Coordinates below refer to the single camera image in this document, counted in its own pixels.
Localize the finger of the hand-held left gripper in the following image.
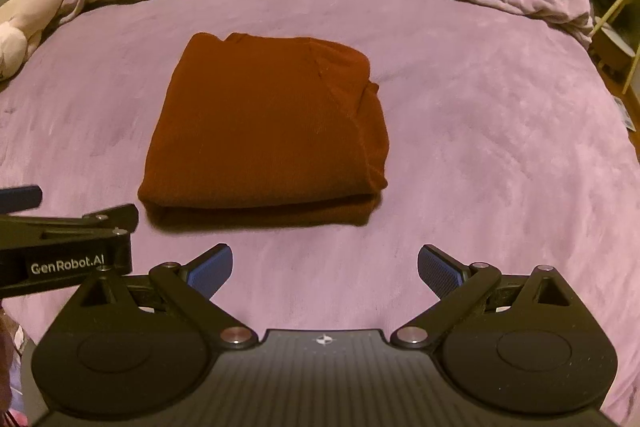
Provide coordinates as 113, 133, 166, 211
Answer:
0, 204, 140, 253
0, 185, 43, 212

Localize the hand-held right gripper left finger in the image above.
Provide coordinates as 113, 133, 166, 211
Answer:
79, 243, 259, 351

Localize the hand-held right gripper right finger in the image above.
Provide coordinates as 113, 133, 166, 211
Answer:
390, 244, 572, 351

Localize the rust brown knit sweater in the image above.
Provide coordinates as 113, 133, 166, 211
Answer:
137, 32, 391, 229

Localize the pink patterned clothing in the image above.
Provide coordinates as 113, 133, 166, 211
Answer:
0, 302, 32, 427

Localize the purple bed sheet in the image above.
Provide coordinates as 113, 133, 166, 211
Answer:
0, 0, 640, 427

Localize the small printed paper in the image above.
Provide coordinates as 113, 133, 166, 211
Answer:
612, 97, 637, 130

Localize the yellow legged side table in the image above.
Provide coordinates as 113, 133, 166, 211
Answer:
592, 0, 640, 98

